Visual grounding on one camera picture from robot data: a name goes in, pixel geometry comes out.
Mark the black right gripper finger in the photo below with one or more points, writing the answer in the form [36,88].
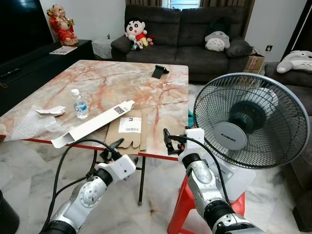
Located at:
[167,137]

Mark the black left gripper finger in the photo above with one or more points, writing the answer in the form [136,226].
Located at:
[117,145]
[133,172]

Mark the brown cardboard piece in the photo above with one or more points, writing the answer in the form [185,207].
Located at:
[126,139]

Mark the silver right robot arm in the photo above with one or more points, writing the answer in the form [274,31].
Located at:
[202,180]

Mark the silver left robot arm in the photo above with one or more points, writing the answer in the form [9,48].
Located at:
[90,192]

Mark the black metal table leg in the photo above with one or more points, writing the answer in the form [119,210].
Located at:
[142,180]

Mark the teal plastic item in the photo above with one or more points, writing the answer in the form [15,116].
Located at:
[190,119]

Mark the long white cardboard box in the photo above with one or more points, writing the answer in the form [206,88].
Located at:
[87,126]

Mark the small clear water bottle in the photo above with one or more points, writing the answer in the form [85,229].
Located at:
[80,107]

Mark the red plastic stool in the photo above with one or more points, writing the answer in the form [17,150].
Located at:
[183,209]

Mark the black phone stand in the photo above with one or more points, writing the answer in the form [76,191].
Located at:
[159,72]

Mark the crumpled white paper packaging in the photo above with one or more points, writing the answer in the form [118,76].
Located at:
[51,111]

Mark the grey white table fan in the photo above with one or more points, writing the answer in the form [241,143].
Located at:
[251,119]

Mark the clear bubble wrap sheet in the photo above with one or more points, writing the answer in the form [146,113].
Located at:
[24,126]

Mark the white lace covered stand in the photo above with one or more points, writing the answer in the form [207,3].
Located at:
[101,48]

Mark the dark grey fabric sofa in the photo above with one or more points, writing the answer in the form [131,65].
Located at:
[180,39]

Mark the low black TV cabinet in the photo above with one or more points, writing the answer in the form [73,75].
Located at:
[39,73]

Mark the small grey Totoro plush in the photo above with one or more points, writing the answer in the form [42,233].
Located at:
[217,41]

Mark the printed sale magazine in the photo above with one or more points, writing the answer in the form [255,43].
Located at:
[63,50]

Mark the cartoon boy plush doll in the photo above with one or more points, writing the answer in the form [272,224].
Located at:
[136,31]

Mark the brown cardboard carton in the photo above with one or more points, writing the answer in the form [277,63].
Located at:
[254,63]

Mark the dark grey sofa cushion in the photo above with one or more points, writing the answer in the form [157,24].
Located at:
[239,48]

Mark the black remote control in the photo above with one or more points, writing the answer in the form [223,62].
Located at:
[9,72]

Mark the red laughing Buddha statue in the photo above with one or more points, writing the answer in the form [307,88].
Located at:
[62,27]

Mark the dark grey fabric armchair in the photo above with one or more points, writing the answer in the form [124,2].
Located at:
[292,80]

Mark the bright window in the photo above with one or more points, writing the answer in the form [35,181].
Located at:
[181,4]

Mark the large pale Totoro plush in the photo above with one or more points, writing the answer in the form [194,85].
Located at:
[295,62]

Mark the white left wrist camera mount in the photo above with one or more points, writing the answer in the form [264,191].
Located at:
[119,166]

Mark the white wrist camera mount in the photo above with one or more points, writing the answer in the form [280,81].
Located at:
[192,141]
[119,166]

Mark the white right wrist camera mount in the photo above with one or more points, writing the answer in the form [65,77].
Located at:
[192,141]

